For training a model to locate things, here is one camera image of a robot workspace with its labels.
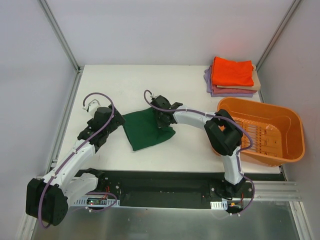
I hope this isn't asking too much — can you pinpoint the orange plastic basket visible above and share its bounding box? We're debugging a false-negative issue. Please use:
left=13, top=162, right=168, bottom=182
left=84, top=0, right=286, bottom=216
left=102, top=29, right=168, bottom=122
left=217, top=97, right=305, bottom=167

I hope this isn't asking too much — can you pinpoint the right aluminium frame post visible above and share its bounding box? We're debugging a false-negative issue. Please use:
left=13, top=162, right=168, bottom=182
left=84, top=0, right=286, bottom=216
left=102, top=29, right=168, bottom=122
left=256, top=0, right=303, bottom=72

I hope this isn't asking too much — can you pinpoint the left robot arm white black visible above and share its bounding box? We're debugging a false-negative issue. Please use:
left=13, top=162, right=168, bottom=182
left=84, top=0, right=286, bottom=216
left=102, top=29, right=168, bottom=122
left=25, top=105, right=125, bottom=226

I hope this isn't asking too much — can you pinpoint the folded orange t shirt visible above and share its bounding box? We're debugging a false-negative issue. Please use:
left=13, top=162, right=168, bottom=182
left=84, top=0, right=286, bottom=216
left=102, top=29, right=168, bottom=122
left=211, top=56, right=254, bottom=87

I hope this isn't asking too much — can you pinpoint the left aluminium frame post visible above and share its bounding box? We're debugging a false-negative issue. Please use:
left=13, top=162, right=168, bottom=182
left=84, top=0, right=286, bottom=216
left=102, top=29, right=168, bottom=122
left=37, top=0, right=83, bottom=73

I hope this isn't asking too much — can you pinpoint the white cable duct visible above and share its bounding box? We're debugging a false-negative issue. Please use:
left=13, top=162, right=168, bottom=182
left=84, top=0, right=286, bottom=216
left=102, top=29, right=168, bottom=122
left=67, top=197, right=120, bottom=208
left=210, top=201, right=228, bottom=211

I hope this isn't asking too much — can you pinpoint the folded lavender t shirt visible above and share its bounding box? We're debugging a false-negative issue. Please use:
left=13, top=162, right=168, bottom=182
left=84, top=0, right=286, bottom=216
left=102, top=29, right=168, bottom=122
left=203, top=66, right=257, bottom=98

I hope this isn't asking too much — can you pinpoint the aluminium front rail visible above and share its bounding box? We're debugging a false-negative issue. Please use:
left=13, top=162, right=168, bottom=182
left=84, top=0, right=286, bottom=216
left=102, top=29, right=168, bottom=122
left=254, top=181, right=302, bottom=202

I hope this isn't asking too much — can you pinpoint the right white cable duct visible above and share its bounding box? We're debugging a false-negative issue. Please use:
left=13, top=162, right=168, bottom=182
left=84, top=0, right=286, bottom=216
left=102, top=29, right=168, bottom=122
left=210, top=201, right=228, bottom=211

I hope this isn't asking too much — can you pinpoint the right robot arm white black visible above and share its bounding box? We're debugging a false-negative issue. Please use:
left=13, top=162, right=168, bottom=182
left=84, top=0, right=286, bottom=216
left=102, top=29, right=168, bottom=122
left=150, top=95, right=245, bottom=200

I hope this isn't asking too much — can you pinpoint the folded pink t shirt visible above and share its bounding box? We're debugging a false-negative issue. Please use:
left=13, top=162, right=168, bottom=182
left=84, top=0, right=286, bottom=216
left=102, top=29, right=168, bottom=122
left=205, top=65, right=257, bottom=95

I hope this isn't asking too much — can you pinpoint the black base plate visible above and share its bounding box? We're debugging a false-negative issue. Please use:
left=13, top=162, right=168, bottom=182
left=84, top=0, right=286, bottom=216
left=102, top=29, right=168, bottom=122
left=74, top=170, right=253, bottom=209

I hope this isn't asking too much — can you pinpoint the aluminium frame post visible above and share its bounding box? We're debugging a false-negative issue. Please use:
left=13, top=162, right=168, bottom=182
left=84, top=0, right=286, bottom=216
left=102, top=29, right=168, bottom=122
left=37, top=0, right=83, bottom=73
left=256, top=0, right=303, bottom=72

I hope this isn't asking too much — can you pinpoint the folded beige t shirt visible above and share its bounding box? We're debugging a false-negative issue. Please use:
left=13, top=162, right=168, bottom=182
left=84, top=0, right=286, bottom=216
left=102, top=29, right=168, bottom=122
left=217, top=64, right=261, bottom=91

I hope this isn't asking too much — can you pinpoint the left white cable duct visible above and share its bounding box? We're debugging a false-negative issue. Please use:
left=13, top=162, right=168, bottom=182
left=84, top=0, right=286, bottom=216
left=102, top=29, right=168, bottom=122
left=67, top=197, right=120, bottom=208

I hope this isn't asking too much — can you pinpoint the dark green t shirt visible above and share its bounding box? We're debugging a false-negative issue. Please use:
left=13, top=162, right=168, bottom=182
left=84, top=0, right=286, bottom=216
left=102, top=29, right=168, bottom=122
left=123, top=107, right=176, bottom=152

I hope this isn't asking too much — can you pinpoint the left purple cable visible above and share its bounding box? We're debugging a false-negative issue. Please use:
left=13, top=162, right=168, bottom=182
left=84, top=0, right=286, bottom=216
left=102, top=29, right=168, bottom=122
left=39, top=92, right=118, bottom=229

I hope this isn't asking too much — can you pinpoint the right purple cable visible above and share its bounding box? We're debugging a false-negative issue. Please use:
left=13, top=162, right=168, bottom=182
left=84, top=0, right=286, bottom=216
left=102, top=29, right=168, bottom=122
left=143, top=89, right=256, bottom=216

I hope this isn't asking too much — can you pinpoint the purple cable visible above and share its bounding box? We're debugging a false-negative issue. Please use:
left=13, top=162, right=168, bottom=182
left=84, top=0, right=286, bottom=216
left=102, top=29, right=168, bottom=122
left=143, top=89, right=256, bottom=216
left=39, top=92, right=118, bottom=229

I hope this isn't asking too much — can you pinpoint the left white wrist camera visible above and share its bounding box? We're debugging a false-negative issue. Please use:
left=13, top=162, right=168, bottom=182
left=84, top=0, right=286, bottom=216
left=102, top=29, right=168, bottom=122
left=82, top=99, right=101, bottom=116

